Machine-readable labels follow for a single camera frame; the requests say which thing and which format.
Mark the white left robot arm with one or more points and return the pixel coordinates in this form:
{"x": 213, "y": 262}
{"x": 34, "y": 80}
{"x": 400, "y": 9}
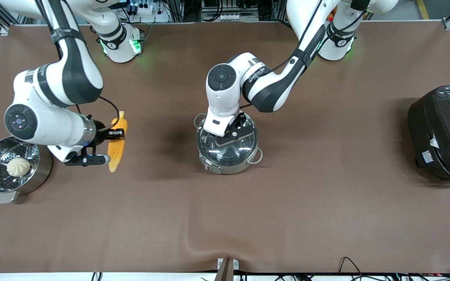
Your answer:
{"x": 272, "y": 89}

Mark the white steamed bun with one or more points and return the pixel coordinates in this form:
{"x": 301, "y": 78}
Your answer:
{"x": 18, "y": 167}

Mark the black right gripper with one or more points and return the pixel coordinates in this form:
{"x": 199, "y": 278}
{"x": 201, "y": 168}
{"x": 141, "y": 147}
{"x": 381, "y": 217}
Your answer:
{"x": 100, "y": 128}

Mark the black rice cooker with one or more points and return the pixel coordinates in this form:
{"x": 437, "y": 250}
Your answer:
{"x": 447, "y": 132}

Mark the glass pot lid with knob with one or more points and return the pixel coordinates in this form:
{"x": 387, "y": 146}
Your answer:
{"x": 233, "y": 154}

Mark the yellow corn cob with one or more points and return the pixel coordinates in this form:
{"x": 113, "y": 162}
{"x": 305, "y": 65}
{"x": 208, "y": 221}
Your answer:
{"x": 116, "y": 156}

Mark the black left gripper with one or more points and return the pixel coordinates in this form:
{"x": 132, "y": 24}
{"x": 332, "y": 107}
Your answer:
{"x": 242, "y": 120}

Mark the white power strip with plugs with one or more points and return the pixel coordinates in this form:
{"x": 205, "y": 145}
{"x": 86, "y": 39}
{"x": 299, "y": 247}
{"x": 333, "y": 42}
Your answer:
{"x": 145, "y": 8}

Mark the silver bracket with post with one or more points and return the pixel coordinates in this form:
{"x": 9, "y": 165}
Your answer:
{"x": 228, "y": 269}

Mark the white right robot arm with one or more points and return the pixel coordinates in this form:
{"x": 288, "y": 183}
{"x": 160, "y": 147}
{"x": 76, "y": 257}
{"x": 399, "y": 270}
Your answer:
{"x": 72, "y": 74}

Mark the steel steamer pot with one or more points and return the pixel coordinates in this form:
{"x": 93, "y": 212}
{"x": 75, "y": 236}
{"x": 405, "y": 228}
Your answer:
{"x": 41, "y": 171}

